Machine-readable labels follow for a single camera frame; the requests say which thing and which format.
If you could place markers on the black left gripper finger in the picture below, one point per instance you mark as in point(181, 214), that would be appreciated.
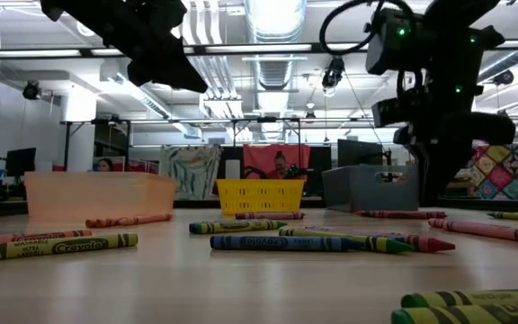
point(144, 69)
point(175, 67)

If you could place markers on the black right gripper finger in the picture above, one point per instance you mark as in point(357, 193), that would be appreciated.
point(429, 175)
point(449, 171)

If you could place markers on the grey plastic bin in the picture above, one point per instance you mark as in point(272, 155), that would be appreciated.
point(353, 189)

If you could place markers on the orange crayon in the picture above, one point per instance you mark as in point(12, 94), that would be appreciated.
point(128, 220)
point(38, 236)

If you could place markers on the black background robot arm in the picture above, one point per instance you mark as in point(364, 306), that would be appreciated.
point(296, 172)
point(254, 173)

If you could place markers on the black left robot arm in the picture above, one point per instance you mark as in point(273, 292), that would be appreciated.
point(54, 6)

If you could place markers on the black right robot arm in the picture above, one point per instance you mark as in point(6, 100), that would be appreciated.
point(448, 54)

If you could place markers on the black overhead crossbar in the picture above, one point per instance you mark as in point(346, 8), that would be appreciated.
point(86, 52)

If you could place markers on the colourful patchwork quilt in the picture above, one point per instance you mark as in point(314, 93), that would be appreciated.
point(506, 175)

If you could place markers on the pink red crayon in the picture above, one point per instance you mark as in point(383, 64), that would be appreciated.
point(488, 230)

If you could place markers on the black monitor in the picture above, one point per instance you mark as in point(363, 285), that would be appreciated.
point(358, 153)
point(20, 162)

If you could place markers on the person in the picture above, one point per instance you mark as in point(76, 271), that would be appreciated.
point(280, 166)
point(104, 165)

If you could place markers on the leaf print cloth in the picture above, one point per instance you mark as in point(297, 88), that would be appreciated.
point(191, 171)

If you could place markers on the red cloth backdrop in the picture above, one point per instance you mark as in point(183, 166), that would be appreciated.
point(254, 157)

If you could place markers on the orange translucent plastic bin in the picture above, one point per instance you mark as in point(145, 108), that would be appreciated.
point(97, 195)

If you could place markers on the yellow plastic basket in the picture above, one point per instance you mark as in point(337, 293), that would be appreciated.
point(259, 195)

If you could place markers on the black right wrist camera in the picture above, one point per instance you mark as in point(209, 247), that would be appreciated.
point(396, 112)

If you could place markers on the black ceiling camera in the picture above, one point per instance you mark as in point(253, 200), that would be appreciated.
point(504, 77)
point(31, 91)
point(333, 74)

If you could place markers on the black background rig frame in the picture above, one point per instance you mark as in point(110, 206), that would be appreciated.
point(67, 148)

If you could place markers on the silver ceiling duct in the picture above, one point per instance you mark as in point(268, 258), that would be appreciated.
point(274, 18)

